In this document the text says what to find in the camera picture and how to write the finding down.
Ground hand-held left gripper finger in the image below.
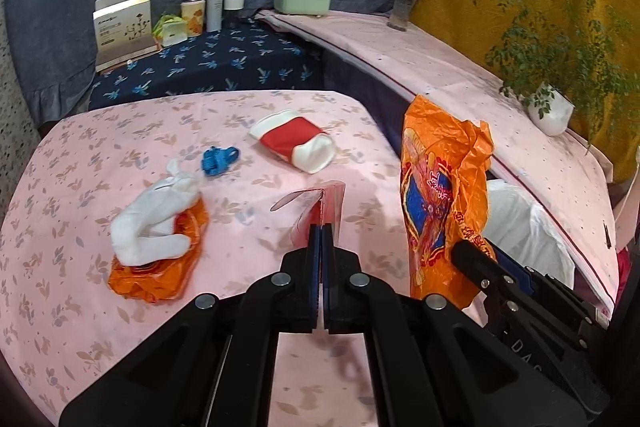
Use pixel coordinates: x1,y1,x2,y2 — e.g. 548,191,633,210
59,223,321,427
322,224,592,427

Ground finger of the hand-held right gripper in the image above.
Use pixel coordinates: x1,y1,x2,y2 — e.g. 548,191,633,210
495,249,539,296
451,239,524,309

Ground trash bin with white liner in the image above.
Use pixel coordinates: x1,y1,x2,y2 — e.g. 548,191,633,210
482,179,576,293

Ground red transparent plastic wrapper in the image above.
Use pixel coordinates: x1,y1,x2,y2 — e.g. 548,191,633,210
270,181,347,240

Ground orange bag with blue print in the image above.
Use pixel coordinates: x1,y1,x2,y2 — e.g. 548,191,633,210
400,94,497,312

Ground crushed red sleeve paper cup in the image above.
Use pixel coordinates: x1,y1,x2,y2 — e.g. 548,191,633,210
249,109,335,174

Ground blue hair clip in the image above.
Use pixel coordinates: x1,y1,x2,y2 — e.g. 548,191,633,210
201,146,241,178

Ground plain orange plastic bag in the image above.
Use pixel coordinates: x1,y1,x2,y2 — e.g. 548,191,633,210
107,197,210,304

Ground green plant in white pot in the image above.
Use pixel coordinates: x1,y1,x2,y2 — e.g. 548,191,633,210
472,0,633,136

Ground white gloves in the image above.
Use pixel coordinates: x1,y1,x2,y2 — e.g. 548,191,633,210
110,158,202,267

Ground dark purple cloth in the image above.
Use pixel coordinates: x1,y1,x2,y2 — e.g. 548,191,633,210
322,49,416,158

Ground pink shelf cloth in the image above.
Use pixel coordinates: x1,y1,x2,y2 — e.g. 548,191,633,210
255,9,616,313

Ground dark blue floral cloth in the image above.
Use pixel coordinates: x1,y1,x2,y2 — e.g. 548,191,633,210
89,19,326,112

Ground small green packet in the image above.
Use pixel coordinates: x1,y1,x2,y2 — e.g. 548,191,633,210
152,13,188,48

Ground yellow floral tin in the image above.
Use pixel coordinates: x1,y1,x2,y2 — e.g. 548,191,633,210
180,0,207,38

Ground tall white bottle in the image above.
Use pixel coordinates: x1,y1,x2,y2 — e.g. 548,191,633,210
206,0,225,32

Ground white and gold card box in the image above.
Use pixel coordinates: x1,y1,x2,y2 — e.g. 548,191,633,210
92,0,157,72

